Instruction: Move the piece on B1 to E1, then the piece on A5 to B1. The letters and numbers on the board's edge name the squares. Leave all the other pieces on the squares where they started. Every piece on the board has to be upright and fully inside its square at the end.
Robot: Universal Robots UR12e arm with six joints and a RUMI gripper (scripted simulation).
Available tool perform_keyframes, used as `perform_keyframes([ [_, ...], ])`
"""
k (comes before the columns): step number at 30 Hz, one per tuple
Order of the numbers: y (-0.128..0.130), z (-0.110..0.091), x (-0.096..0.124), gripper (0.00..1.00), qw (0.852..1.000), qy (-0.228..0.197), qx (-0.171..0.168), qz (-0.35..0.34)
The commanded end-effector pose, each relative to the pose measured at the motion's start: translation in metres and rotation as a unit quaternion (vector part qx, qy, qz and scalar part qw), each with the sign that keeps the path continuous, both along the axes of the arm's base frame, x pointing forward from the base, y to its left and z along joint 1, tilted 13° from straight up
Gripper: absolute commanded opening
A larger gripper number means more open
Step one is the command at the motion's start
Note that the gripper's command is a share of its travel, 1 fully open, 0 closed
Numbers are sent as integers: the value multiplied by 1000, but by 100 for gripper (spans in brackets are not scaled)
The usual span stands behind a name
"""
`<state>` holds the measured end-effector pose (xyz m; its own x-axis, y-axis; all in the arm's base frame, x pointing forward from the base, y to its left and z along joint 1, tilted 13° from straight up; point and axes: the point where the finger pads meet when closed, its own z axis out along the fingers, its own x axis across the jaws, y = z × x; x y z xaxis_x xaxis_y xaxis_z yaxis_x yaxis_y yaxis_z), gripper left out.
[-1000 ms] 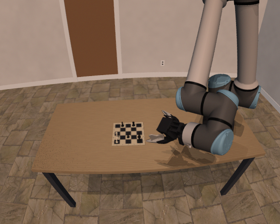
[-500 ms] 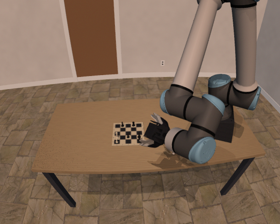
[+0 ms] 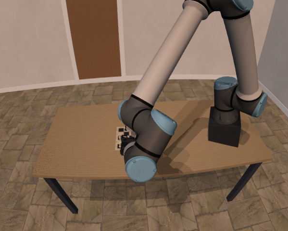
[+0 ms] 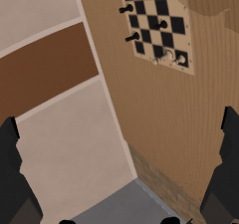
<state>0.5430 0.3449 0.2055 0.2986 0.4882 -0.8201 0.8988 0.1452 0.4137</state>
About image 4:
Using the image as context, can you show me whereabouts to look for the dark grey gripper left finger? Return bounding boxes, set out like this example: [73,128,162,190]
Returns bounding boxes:
[0,116,43,224]

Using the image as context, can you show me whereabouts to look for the black and tan chessboard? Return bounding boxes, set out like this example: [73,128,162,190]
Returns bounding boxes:
[122,0,195,76]

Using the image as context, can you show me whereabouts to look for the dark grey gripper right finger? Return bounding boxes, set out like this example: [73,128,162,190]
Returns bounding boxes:
[200,106,239,224]

